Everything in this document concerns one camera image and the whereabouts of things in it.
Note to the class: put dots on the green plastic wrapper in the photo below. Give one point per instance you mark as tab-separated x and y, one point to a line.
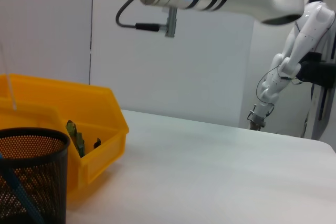
78	142

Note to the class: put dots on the blue teal scissors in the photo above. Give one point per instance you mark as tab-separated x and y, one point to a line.
21	192

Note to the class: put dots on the black mesh pen holder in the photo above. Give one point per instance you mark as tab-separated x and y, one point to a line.
47	176

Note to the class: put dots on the yellow plastic bin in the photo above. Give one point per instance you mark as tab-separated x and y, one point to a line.
99	161

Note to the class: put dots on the white humanoid robot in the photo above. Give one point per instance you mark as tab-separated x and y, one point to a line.
296	51

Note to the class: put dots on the black robot mounting stand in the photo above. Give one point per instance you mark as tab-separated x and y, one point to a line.
320	72

